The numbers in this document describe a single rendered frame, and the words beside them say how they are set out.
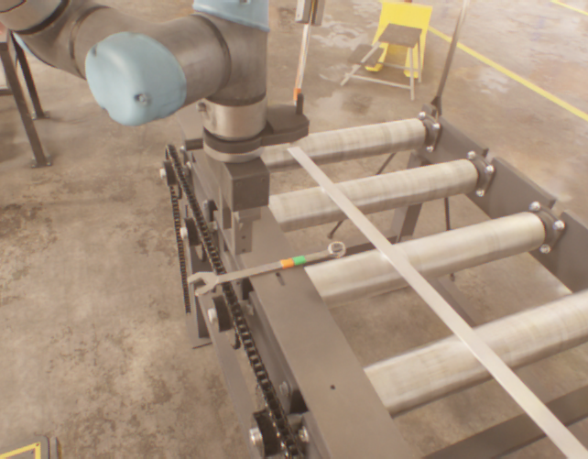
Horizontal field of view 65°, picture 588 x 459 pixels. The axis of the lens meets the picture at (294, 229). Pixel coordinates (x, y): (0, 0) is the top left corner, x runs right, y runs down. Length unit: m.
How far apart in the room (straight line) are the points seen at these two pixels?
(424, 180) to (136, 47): 1.20
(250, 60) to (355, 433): 0.44
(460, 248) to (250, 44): 0.93
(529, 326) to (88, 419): 1.54
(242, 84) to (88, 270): 2.05
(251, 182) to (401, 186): 0.96
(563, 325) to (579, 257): 0.36
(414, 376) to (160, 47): 0.77
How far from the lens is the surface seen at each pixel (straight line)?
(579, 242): 1.52
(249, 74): 0.51
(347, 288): 1.12
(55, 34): 0.51
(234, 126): 0.53
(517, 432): 1.16
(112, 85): 0.43
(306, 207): 1.31
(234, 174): 0.53
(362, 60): 4.23
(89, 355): 2.16
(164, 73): 0.42
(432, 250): 1.25
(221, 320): 1.05
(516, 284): 2.68
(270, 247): 0.78
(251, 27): 0.49
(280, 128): 0.56
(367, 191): 1.40
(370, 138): 1.69
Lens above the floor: 1.70
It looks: 41 degrees down
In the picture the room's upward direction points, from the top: 5 degrees clockwise
